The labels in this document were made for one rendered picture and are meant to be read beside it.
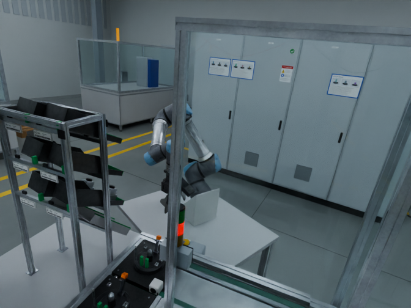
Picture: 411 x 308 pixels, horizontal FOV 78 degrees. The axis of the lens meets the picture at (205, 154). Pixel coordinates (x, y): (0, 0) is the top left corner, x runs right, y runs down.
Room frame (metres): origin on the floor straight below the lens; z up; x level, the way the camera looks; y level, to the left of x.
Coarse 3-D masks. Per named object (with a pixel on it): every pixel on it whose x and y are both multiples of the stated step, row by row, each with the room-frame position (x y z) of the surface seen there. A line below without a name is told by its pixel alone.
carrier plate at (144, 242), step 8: (144, 240) 1.07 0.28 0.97; (152, 248) 1.02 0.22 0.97; (128, 256) 0.95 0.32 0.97; (120, 264) 0.90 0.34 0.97; (128, 264) 0.90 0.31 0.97; (112, 272) 0.85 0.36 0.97; (120, 272) 0.85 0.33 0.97; (128, 272) 0.86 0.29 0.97; (136, 272) 0.86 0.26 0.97; (160, 272) 0.87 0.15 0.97; (128, 280) 0.82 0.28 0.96; (136, 280) 0.82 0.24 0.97; (144, 280) 0.82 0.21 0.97; (144, 288) 0.79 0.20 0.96
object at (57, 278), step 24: (48, 240) 1.12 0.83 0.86; (72, 240) 1.14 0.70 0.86; (96, 240) 1.16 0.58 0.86; (120, 240) 1.17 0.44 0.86; (0, 264) 0.93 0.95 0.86; (24, 264) 0.94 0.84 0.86; (48, 264) 0.96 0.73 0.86; (72, 264) 0.97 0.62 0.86; (96, 264) 0.99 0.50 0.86; (0, 288) 0.80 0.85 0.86; (24, 288) 0.81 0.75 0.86; (48, 288) 0.82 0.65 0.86; (72, 288) 0.84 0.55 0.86
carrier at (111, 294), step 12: (108, 276) 0.82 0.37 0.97; (96, 288) 0.76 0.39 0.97; (108, 288) 0.76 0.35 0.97; (132, 288) 0.77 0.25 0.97; (84, 300) 0.70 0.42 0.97; (96, 300) 0.69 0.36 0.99; (108, 300) 0.67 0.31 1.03; (120, 300) 0.70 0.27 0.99; (132, 300) 0.72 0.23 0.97; (144, 300) 0.73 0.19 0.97
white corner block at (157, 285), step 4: (152, 280) 0.81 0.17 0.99; (156, 280) 0.81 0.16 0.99; (160, 280) 0.81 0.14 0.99; (152, 284) 0.79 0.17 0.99; (156, 284) 0.79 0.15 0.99; (160, 284) 0.79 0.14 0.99; (152, 288) 0.77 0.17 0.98; (156, 288) 0.77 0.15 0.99; (160, 288) 0.79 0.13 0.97; (152, 292) 0.77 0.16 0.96; (156, 292) 0.77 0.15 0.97
